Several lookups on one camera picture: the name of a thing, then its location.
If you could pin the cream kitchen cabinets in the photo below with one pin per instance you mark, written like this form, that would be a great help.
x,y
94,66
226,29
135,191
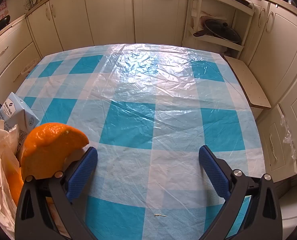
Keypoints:
x,y
108,12

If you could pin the blue checkered plastic tablecloth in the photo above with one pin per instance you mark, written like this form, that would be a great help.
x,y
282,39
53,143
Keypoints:
x,y
148,92

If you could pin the dome-shaped orange peel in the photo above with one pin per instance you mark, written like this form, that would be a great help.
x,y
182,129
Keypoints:
x,y
46,150

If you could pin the white shelf rack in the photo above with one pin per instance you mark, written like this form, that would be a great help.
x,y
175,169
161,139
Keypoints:
x,y
223,0

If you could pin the small white scrap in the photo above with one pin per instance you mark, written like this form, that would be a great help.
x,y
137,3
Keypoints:
x,y
159,215

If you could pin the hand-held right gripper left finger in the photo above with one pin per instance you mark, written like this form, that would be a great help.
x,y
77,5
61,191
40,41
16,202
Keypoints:
x,y
83,172

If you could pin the small drink carton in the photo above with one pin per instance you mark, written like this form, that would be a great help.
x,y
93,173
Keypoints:
x,y
16,112

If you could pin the small white step stool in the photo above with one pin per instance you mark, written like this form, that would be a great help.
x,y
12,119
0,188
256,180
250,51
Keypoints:
x,y
248,85

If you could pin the black pan with glass lid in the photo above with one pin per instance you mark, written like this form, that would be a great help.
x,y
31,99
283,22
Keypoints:
x,y
221,30

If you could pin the clear plastic strip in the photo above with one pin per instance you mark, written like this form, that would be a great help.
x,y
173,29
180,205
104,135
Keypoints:
x,y
287,135

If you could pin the black wok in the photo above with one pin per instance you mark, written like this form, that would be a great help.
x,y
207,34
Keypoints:
x,y
1,22

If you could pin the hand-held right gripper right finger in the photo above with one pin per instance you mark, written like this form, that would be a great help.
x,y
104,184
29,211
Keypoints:
x,y
213,172

